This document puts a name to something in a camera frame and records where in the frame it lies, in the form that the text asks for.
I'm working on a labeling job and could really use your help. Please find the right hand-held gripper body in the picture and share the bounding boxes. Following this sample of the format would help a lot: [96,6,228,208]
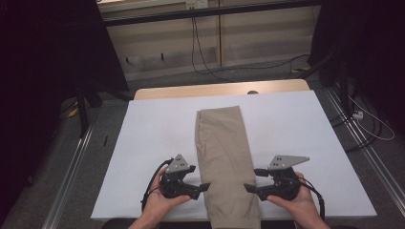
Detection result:
[266,155,310,201]

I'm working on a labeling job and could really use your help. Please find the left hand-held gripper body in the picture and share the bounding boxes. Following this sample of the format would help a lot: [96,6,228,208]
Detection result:
[160,154,192,199]

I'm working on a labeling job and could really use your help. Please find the beige pants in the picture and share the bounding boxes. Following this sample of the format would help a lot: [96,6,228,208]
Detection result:
[194,105,262,229]

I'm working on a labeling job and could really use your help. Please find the person's left hand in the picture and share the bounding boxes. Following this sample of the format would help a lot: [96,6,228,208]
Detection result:
[144,166,192,220]

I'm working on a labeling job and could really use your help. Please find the person's right hand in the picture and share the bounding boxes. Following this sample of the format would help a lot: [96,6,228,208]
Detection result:
[266,171,316,222]

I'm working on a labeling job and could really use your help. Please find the white table board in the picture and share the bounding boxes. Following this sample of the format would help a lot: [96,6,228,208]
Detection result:
[90,90,377,222]

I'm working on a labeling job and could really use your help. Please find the light wooden table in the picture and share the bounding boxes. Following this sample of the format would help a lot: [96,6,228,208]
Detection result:
[133,78,310,101]

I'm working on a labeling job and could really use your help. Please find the black metal stand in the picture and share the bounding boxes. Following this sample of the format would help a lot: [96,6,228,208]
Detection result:
[299,51,352,117]
[75,80,135,138]

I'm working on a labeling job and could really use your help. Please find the black horizontal beam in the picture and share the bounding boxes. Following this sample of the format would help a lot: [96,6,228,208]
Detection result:
[102,0,323,28]

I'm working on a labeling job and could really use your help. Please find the black curtain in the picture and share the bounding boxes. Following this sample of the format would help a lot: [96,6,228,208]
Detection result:
[307,0,405,135]
[0,0,130,220]

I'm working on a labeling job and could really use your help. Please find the left hand-held gripper black cable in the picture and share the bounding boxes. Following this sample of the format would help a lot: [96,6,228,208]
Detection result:
[140,158,175,213]

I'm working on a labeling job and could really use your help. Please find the hand-held gripper black cable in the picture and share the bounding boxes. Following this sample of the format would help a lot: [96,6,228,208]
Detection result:
[295,177,327,220]
[140,158,175,213]

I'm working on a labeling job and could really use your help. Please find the right hand-held gripper black cable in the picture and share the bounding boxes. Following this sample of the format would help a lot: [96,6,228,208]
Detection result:
[295,177,327,220]

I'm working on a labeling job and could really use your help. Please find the black floor cables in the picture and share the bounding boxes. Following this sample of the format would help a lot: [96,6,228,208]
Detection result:
[329,104,383,153]

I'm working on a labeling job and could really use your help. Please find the aluminium floor rail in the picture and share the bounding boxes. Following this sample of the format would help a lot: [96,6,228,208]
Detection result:
[41,123,95,229]
[324,87,405,208]

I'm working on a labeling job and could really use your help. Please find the white floor cable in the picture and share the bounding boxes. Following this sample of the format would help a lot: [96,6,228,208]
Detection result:
[348,94,395,141]

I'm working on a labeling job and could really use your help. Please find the hanging black cable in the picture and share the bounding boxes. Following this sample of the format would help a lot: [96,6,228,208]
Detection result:
[194,15,311,80]
[190,15,233,83]

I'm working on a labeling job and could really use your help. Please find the white wall socket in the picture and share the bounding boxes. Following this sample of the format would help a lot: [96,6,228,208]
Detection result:
[185,0,209,10]

